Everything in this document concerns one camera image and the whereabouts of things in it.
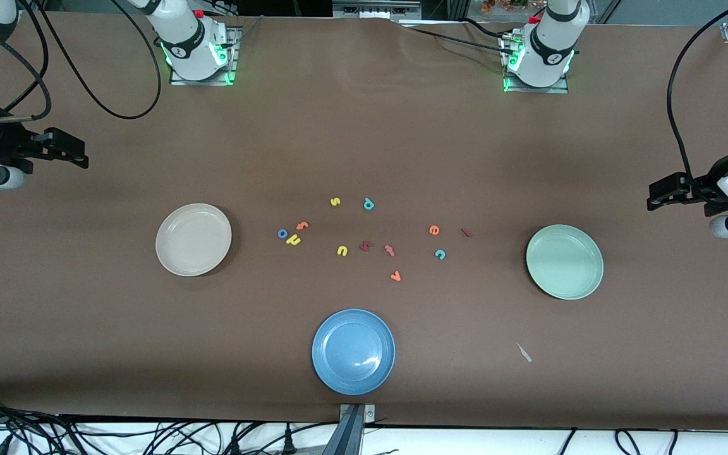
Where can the yellow foam letter h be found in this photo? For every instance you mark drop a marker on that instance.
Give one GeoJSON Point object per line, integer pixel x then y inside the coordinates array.
{"type": "Point", "coordinates": [293, 239]}

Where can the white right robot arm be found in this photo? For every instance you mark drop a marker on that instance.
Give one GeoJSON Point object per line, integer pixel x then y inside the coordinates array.
{"type": "Point", "coordinates": [190, 47]}

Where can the green plate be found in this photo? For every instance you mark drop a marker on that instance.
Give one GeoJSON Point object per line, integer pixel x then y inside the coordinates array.
{"type": "Point", "coordinates": [564, 261]}

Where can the beige brown plate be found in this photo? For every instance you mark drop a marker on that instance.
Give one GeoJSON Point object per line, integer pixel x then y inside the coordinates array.
{"type": "Point", "coordinates": [193, 239]}

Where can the brown table cover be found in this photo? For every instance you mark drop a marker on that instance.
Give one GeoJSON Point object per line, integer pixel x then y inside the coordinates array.
{"type": "Point", "coordinates": [86, 328]}

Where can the white paper scrap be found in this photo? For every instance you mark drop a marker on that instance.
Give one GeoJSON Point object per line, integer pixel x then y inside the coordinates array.
{"type": "Point", "coordinates": [524, 352]}

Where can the orange dried flower bunch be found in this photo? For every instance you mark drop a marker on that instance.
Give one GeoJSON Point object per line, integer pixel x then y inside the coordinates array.
{"type": "Point", "coordinates": [506, 5]}

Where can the dark red angular foam letter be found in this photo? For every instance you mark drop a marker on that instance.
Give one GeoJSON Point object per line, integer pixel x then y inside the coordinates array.
{"type": "Point", "coordinates": [366, 246]}

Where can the grey power strip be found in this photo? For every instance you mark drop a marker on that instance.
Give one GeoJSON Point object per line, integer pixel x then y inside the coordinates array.
{"type": "Point", "coordinates": [376, 9]}

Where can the blue plate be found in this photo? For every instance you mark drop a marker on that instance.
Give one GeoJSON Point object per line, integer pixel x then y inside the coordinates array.
{"type": "Point", "coordinates": [353, 351]}

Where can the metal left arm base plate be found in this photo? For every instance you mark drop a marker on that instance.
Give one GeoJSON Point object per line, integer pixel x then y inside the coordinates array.
{"type": "Point", "coordinates": [538, 90]}

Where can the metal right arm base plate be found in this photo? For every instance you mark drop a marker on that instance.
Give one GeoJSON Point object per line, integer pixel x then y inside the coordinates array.
{"type": "Point", "coordinates": [234, 50]}

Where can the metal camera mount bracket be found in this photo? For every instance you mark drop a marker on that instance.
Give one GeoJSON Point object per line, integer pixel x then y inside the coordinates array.
{"type": "Point", "coordinates": [351, 436]}

